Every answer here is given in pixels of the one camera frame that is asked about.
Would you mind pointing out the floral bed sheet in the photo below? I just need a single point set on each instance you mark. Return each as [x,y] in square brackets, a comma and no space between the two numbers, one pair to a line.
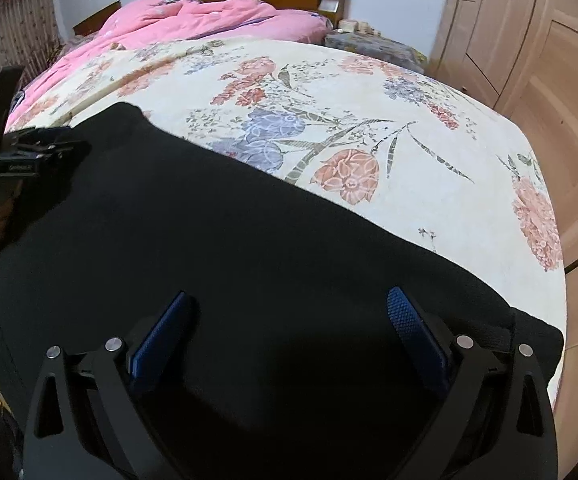
[369,110]

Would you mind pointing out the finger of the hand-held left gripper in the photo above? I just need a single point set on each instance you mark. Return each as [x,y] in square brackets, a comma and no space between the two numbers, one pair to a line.
[54,145]

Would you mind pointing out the black pants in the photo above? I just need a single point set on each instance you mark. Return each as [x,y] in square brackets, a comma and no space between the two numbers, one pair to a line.
[269,260]

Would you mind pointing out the nightstand with patterned cover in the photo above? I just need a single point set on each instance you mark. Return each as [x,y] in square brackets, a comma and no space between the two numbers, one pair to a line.
[369,47]

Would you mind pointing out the light wooden wardrobe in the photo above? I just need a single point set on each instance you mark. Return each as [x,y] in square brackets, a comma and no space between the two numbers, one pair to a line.
[544,60]

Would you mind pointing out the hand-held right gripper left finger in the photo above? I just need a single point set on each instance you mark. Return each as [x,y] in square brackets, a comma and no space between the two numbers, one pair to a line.
[161,332]

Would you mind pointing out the pink quilt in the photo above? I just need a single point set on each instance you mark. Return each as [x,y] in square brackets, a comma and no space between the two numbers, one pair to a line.
[194,20]

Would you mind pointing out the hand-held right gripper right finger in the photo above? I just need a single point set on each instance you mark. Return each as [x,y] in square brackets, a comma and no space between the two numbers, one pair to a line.
[411,332]

